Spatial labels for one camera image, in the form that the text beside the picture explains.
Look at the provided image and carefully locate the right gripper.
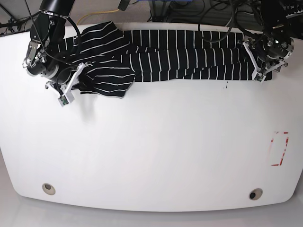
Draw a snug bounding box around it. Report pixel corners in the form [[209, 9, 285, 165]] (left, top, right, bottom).
[[23, 40, 92, 97]]

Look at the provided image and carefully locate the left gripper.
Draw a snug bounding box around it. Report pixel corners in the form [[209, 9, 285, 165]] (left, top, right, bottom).
[[242, 34, 294, 76]]

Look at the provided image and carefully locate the black white striped T-shirt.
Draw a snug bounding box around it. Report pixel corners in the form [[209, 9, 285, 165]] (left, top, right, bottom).
[[55, 20, 273, 99]]

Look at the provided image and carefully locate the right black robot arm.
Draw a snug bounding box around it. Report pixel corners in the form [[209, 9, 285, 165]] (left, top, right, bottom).
[[22, 0, 91, 105]]

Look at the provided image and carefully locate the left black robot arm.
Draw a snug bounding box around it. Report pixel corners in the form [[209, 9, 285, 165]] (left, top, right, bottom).
[[242, 0, 294, 82]]

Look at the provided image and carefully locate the red tape rectangle marking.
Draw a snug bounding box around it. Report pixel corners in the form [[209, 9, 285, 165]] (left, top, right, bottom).
[[268, 131, 289, 166]]

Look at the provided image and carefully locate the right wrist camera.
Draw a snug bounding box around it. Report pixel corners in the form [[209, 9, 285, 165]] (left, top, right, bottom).
[[58, 95, 74, 107]]

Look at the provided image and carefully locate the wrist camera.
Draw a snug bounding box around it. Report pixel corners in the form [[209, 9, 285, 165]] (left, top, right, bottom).
[[253, 72, 267, 83], [58, 95, 74, 107]]

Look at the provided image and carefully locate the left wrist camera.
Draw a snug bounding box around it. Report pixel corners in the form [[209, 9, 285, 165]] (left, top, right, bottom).
[[253, 72, 267, 83]]

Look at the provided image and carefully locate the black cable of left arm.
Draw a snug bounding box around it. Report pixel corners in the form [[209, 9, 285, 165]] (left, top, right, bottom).
[[197, 0, 266, 44]]

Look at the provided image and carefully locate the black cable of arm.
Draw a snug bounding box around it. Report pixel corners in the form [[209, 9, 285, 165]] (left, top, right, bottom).
[[197, 0, 266, 44], [60, 15, 83, 62]]

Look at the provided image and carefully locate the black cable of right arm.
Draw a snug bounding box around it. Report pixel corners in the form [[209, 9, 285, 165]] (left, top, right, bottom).
[[60, 15, 83, 62]]

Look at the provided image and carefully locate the yellow cable on floor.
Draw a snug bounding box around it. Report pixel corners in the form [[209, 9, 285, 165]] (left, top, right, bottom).
[[76, 9, 120, 26]]

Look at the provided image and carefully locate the left table cable grommet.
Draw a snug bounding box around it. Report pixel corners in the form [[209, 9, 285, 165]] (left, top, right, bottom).
[[42, 183, 55, 195]]

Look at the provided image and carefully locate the table cable grommet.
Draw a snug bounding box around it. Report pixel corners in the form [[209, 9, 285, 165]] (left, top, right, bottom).
[[249, 188, 263, 201], [42, 183, 55, 195]]

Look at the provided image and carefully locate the right table cable grommet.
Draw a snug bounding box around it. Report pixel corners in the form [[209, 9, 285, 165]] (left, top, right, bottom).
[[249, 188, 263, 201]]

